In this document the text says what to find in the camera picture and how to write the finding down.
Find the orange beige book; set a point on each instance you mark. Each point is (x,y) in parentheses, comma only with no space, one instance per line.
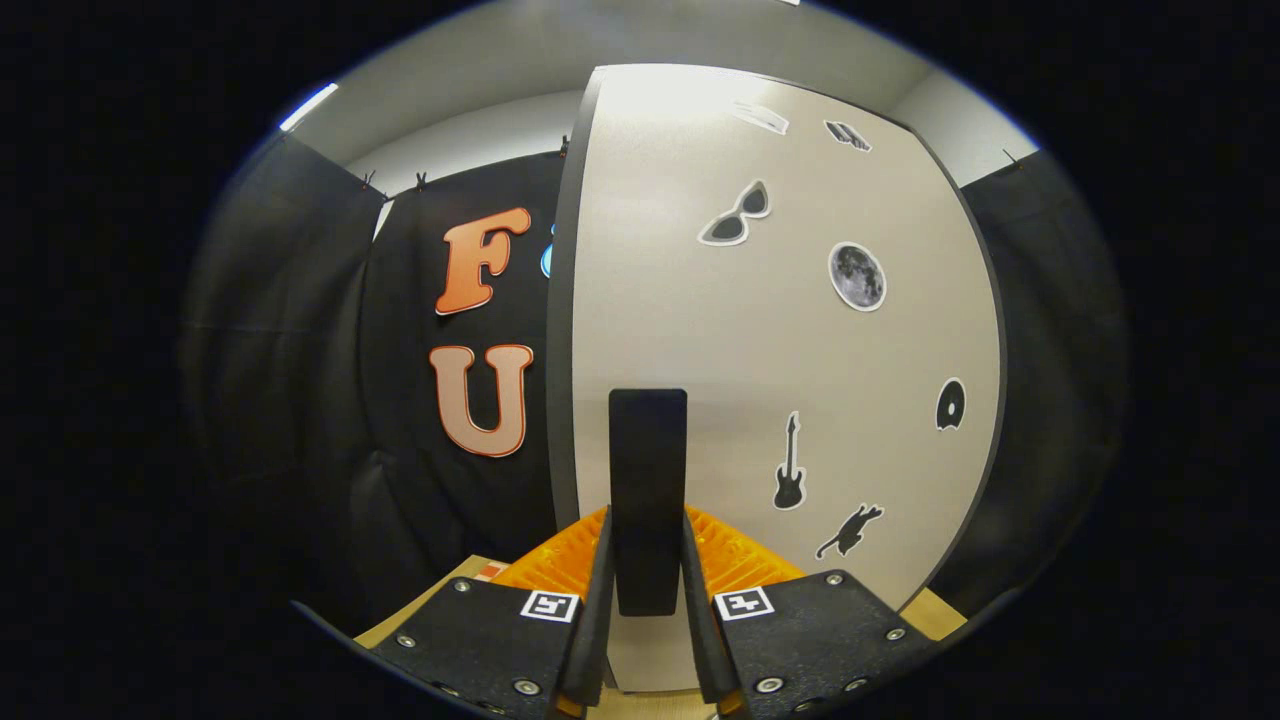
(492,571)

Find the dark grey shoe cabinet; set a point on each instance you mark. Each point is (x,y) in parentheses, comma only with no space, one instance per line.
(560,350)

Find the narrow ceiling light strip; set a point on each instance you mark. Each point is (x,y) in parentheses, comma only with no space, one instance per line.
(308,107)

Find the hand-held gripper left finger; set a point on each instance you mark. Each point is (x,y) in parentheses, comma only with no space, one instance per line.
(592,620)

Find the beige shoe cabinet door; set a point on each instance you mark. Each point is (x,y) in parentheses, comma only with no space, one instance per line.
(780,350)

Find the black backdrop cloth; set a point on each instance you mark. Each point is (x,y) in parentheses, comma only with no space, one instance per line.
(300,400)

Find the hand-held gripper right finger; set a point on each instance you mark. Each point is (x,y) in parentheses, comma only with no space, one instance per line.
(702,620)

